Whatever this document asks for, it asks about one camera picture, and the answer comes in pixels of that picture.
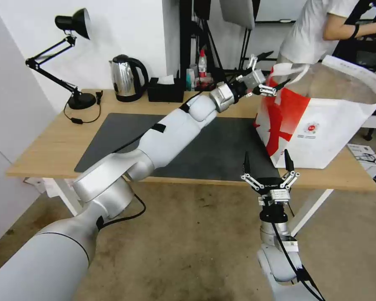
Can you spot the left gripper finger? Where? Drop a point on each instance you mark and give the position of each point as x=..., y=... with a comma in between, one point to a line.
x=268, y=90
x=252, y=64

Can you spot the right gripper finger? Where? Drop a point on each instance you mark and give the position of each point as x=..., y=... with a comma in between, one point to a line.
x=289, y=163
x=246, y=164

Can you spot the white red takeout bag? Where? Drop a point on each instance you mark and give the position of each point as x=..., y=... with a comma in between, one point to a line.
x=319, y=141

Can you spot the person's forearm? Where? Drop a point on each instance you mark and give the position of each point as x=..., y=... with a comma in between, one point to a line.
x=338, y=31

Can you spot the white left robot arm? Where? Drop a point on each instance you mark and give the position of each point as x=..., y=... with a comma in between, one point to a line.
x=175, y=131

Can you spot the black tripod stand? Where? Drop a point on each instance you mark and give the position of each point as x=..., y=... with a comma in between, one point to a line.
x=246, y=47

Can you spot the small red container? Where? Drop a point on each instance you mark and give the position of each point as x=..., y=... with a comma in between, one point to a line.
x=206, y=84

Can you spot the white bottle red cap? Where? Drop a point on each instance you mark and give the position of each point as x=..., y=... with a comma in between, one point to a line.
x=202, y=67

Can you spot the white table leg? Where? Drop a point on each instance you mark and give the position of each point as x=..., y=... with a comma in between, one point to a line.
x=64, y=197
x=313, y=207

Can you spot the small teal label bottle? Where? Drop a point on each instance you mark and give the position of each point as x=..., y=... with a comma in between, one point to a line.
x=190, y=80

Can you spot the grey panel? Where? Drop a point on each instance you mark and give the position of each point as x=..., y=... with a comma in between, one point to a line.
x=238, y=12

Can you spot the whiteboard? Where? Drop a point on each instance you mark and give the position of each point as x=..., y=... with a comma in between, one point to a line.
x=275, y=9

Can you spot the person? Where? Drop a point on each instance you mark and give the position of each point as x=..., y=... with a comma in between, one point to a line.
x=307, y=31

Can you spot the printed cardboard box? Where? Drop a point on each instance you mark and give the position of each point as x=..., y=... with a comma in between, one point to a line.
x=360, y=150

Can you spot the black metal rack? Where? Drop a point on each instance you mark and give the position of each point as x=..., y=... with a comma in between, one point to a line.
x=185, y=37

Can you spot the black tissue box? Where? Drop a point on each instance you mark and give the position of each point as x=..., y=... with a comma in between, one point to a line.
x=164, y=93

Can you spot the black chair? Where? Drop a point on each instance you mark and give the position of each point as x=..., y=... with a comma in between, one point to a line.
x=373, y=55

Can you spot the steel electric kettle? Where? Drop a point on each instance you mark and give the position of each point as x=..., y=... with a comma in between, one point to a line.
x=123, y=78

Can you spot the dark grey desk mat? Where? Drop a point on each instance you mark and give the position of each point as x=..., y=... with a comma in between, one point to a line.
x=112, y=138

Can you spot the black desk lamp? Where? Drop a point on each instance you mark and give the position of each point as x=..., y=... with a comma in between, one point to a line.
x=81, y=101

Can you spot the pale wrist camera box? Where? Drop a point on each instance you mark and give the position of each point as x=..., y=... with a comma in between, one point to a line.
x=254, y=80
x=279, y=197

